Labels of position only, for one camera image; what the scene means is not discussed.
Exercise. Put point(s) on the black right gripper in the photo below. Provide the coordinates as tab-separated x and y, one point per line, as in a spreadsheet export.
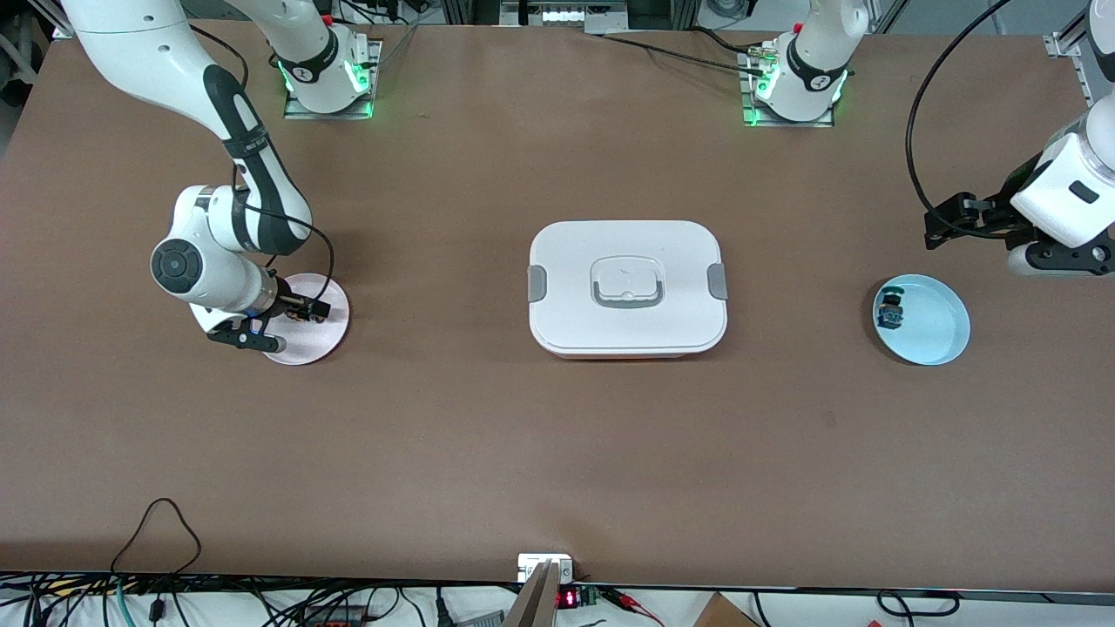
286	304

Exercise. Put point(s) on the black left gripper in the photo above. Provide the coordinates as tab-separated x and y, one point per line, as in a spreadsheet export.
995	219

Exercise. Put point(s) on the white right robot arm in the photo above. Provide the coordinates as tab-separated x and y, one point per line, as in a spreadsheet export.
131	35

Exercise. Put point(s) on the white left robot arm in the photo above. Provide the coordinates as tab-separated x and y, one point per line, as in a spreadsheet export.
1058	196

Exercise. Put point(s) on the white lidded box grey latches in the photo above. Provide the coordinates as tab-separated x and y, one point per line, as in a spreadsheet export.
627	326

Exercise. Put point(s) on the brown cardboard box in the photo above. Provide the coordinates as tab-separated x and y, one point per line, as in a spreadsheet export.
723	614

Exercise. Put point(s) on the pink round plate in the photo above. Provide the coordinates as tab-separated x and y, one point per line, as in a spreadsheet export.
322	340

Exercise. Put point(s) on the light blue round plate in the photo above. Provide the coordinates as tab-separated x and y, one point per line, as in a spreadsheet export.
936	326

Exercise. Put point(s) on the aluminium profile bar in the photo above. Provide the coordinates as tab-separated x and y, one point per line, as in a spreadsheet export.
536	601

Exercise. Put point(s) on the red digit display board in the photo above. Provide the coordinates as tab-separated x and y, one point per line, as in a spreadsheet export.
571	598

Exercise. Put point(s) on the blue push-button switch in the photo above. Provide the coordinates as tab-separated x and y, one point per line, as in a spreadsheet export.
891	312

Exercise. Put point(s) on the aluminium frame rail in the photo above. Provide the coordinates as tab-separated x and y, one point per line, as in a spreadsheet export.
1084	83

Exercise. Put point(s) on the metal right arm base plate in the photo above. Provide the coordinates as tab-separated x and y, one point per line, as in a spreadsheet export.
300	111

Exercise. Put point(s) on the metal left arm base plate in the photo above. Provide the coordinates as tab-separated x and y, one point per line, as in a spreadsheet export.
753	117

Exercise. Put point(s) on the small white bracket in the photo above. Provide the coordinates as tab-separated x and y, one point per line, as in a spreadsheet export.
531	564

